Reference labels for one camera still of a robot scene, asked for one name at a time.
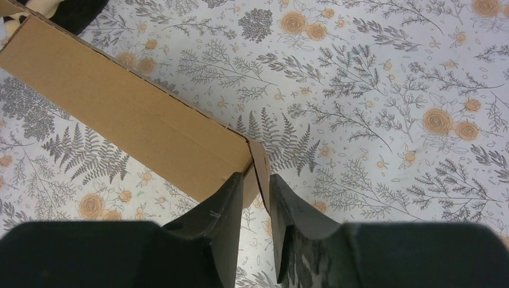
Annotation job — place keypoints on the brown cardboard box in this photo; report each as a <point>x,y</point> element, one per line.
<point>183,145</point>

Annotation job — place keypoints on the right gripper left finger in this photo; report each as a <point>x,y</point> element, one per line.
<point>197,249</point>

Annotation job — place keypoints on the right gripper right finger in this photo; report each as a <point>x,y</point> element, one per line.
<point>313,250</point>

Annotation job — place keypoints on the black floral plush blanket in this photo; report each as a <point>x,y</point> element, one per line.
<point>72,15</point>

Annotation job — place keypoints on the floral patterned table mat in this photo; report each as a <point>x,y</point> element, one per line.
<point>370,111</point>

